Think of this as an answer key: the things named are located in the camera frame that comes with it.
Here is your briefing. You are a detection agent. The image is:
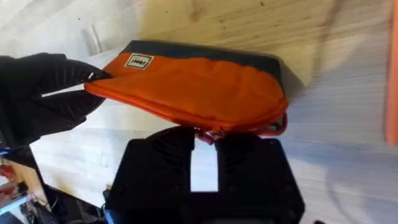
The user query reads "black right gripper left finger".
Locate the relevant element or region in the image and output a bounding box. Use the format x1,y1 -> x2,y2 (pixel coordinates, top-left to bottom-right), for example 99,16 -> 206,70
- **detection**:
105,126 -> 196,208

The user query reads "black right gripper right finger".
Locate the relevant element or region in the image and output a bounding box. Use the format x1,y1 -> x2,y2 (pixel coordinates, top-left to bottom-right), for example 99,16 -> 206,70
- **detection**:
215,132 -> 305,209

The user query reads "orange and grey zip bag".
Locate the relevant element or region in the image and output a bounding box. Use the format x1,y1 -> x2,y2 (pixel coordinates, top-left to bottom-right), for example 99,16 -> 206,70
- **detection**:
83,39 -> 289,146

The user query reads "orange pen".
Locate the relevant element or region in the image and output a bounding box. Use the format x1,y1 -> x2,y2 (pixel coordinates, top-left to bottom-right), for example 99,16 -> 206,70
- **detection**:
384,0 -> 398,147

